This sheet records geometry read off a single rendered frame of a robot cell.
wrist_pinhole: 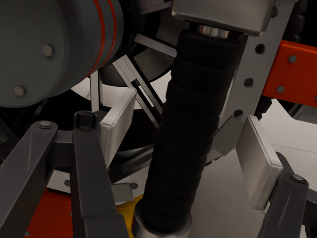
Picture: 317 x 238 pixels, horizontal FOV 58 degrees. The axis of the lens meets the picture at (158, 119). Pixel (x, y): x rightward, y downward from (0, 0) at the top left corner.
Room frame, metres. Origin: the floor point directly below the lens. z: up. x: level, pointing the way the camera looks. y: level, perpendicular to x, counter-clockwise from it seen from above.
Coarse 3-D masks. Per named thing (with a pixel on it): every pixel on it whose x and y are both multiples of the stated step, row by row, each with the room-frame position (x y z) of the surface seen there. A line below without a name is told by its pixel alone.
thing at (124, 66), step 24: (120, 0) 0.52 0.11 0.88; (144, 0) 0.48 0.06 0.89; (168, 0) 0.48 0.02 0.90; (144, 24) 0.52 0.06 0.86; (168, 48) 0.48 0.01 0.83; (96, 72) 0.48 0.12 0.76; (120, 72) 0.48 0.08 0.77; (72, 96) 0.67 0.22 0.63; (96, 96) 0.48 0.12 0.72; (144, 96) 0.49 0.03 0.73; (24, 120) 0.48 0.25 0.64; (48, 120) 0.52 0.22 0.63; (72, 120) 0.56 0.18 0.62; (144, 120) 0.60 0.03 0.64; (120, 144) 0.49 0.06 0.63; (144, 144) 0.47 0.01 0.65
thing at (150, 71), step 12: (132, 12) 0.59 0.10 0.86; (156, 12) 0.63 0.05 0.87; (168, 12) 0.63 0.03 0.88; (156, 24) 0.63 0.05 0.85; (168, 24) 0.63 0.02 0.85; (180, 24) 0.63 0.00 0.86; (156, 36) 0.63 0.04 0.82; (168, 36) 0.63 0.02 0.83; (120, 48) 0.59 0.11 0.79; (144, 48) 0.63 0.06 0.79; (144, 60) 0.64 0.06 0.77; (156, 60) 0.63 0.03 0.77; (168, 60) 0.63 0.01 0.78; (108, 72) 0.64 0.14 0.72; (144, 72) 0.63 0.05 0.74; (156, 72) 0.63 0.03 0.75; (108, 84) 0.64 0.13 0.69; (120, 84) 0.64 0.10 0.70
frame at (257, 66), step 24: (288, 0) 0.37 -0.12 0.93; (264, 48) 0.38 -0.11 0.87; (240, 72) 0.37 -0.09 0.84; (264, 72) 0.37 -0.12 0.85; (240, 96) 0.37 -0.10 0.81; (0, 120) 0.44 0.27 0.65; (240, 120) 0.37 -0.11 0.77; (0, 144) 0.40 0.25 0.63; (216, 144) 0.37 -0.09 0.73; (120, 168) 0.42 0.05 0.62; (144, 168) 0.37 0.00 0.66; (120, 192) 0.37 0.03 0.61
